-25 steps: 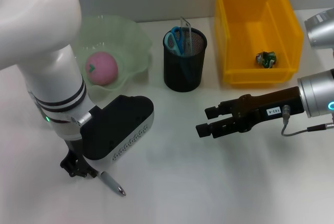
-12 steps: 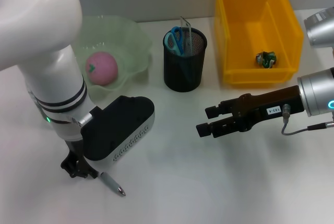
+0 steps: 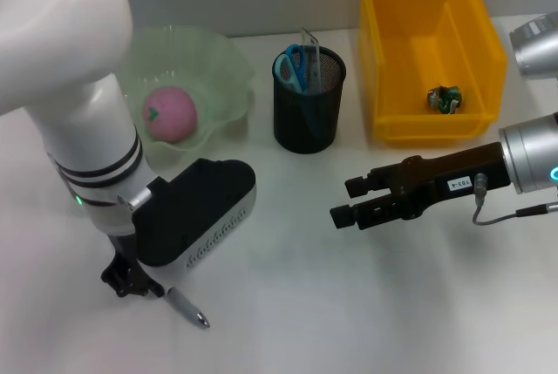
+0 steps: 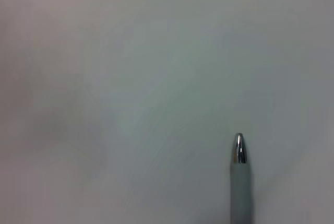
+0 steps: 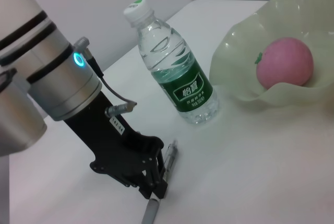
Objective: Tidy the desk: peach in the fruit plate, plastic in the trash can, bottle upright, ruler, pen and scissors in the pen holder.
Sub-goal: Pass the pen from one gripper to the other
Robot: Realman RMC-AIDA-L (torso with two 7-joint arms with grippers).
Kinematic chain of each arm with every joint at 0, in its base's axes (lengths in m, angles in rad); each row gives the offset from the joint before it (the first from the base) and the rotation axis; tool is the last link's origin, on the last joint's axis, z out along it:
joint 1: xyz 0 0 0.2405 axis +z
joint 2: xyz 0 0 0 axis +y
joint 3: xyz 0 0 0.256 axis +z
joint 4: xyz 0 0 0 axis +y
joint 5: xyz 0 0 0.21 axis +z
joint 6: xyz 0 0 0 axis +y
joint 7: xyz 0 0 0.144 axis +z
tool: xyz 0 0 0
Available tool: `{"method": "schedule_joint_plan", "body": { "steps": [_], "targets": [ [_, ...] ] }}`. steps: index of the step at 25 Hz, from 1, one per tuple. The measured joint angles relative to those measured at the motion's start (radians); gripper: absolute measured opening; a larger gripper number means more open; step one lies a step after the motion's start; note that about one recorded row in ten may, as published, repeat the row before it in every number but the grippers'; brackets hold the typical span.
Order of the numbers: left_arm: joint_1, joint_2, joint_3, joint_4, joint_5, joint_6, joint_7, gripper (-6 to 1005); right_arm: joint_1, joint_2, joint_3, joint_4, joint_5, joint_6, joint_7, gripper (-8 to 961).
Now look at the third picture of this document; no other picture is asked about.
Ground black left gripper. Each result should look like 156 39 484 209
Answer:
100 233 167 300

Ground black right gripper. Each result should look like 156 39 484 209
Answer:
330 141 512 231

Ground grey silver pen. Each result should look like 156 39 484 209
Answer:
163 286 211 329

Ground green plastic wrapper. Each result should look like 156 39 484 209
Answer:
425 85 462 114

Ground transparent plastic ruler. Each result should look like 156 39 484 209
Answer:
299 27 324 94

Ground blue scissors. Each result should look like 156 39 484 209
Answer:
274 44 324 136

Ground pink toy peach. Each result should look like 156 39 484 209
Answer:
141 85 198 145

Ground black mesh pen holder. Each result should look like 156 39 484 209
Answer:
271 44 348 155

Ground translucent green wavy fruit plate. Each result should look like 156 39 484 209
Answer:
128 24 256 161

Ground yellow plastic bin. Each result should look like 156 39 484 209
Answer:
357 0 509 148

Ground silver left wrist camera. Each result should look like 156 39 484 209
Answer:
130 158 258 282

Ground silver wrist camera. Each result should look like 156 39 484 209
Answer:
508 10 558 82
130 158 258 282

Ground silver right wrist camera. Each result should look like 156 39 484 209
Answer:
508 10 558 82

